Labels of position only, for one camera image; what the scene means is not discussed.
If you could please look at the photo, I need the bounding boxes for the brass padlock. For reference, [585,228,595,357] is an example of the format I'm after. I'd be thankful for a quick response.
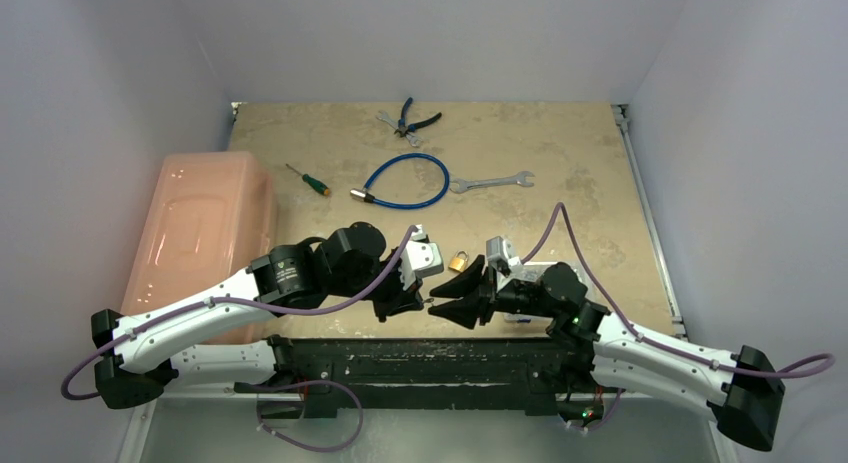
[448,250,469,274]

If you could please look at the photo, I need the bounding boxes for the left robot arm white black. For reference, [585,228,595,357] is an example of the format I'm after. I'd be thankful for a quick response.
[91,222,443,409]

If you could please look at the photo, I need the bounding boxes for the aluminium rail frame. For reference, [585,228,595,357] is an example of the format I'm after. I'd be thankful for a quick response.
[611,104,688,340]

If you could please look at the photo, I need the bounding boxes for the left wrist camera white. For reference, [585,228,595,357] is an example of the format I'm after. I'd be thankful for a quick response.
[400,225,444,288]

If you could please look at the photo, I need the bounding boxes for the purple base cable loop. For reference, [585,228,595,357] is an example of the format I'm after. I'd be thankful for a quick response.
[255,379,365,454]

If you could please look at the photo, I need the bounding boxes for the blue handled pliers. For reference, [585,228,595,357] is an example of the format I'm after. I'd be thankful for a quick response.
[394,97,443,138]

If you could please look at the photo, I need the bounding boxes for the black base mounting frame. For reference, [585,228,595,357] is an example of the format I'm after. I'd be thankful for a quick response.
[234,336,601,418]

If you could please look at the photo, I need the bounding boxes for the clear plastic screw box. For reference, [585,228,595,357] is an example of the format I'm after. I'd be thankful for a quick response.
[503,261,596,325]

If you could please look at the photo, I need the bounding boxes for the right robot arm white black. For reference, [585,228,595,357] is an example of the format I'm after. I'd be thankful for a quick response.
[428,258,785,452]

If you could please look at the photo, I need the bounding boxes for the small silver wrench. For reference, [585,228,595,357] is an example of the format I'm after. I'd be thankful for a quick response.
[375,111,423,148]

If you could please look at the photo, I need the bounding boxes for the large silver open wrench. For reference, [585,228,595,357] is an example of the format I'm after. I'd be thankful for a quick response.
[449,171,535,194]

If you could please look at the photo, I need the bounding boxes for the green handled screwdriver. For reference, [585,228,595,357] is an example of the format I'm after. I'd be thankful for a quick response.
[285,163,331,197]

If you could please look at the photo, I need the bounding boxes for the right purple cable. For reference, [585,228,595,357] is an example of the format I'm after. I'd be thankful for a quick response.
[520,202,836,380]

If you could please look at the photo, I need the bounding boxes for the blue cable lock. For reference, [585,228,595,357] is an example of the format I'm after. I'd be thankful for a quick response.
[347,152,450,212]

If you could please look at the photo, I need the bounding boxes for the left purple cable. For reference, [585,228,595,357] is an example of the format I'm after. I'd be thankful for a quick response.
[60,224,421,402]

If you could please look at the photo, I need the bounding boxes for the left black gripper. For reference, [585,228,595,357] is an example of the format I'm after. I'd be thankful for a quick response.
[328,246,425,323]

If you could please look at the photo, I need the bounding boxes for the pink plastic storage box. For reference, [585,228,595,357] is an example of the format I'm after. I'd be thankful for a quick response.
[119,151,278,316]

